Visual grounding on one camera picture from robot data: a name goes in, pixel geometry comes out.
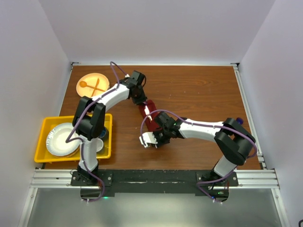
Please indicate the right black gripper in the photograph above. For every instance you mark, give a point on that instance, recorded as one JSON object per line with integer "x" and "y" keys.
{"x": 159, "y": 143}

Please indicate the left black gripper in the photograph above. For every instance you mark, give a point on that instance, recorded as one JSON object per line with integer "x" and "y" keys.
{"x": 142, "y": 99}

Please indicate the dark red cloth napkin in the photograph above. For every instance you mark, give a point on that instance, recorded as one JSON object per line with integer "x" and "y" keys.
{"x": 150, "y": 122}

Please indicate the purple iridescent utensil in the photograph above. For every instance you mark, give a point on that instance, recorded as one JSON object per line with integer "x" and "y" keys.
{"x": 239, "y": 120}

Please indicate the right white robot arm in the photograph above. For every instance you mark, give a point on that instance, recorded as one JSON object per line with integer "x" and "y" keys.
{"x": 234, "y": 141}

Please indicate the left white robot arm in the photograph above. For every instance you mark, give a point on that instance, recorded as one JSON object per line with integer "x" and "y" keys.
{"x": 89, "y": 119}

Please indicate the orange plastic fork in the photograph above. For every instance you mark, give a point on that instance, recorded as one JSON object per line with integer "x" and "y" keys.
{"x": 95, "y": 87}

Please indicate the orange round plate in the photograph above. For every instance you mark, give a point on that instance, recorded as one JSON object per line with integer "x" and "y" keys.
{"x": 91, "y": 79}

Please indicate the dark blue mug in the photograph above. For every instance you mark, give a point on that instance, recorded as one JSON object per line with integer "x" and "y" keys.
{"x": 104, "y": 134}

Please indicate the orange plastic spoon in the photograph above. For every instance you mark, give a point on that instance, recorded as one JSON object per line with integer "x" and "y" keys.
{"x": 84, "y": 84}

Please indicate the grey white mug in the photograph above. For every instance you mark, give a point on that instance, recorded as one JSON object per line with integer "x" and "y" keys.
{"x": 100, "y": 145}

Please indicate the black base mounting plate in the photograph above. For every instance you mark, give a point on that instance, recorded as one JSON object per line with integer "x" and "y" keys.
{"x": 153, "y": 181}

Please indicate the white paper plate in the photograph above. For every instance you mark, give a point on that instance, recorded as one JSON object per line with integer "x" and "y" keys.
{"x": 56, "y": 141}

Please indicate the yellow plastic bin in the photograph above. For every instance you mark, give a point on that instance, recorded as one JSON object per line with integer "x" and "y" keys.
{"x": 42, "y": 155}

